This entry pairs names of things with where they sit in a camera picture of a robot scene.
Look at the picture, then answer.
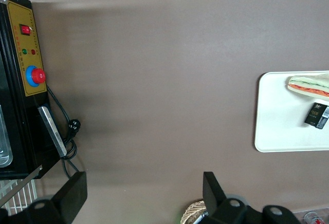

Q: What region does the cream plastic tray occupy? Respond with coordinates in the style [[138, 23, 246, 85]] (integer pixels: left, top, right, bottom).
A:
[[253, 71, 329, 153]]

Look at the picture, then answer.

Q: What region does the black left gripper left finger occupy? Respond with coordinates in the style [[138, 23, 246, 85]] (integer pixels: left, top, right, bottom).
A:
[[25, 171, 88, 224]]

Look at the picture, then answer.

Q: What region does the black sealing machine yellow panel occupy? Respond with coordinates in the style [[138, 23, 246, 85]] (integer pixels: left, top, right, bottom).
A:
[[0, 0, 68, 181]]

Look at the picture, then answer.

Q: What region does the wicker basket with foil trays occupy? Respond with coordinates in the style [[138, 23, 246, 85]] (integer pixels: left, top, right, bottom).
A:
[[180, 200, 208, 224]]

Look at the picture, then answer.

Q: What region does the clear acrylic bottle rack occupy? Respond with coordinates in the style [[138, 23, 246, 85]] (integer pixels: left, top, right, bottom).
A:
[[291, 207, 329, 224]]

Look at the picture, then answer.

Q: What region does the wrapped triangle sandwich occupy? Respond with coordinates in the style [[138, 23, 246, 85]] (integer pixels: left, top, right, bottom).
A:
[[286, 71, 329, 103]]

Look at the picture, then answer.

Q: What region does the clear plastic container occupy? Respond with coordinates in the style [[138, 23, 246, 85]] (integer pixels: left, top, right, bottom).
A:
[[0, 103, 13, 169]]

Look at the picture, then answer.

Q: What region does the white wire rack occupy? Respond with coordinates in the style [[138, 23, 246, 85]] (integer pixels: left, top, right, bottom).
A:
[[0, 177, 40, 216]]

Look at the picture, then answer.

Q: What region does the black power cable with plug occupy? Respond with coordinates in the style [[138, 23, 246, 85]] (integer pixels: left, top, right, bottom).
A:
[[46, 85, 81, 179]]

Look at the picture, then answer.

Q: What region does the black gum box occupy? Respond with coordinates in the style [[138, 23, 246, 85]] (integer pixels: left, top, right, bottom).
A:
[[303, 102, 329, 130]]

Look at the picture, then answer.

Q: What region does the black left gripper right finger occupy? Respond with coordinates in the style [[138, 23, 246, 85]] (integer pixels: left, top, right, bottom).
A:
[[203, 171, 261, 224]]

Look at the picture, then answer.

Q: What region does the red cola bottle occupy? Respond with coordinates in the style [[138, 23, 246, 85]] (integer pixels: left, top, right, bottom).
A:
[[304, 211, 325, 224]]

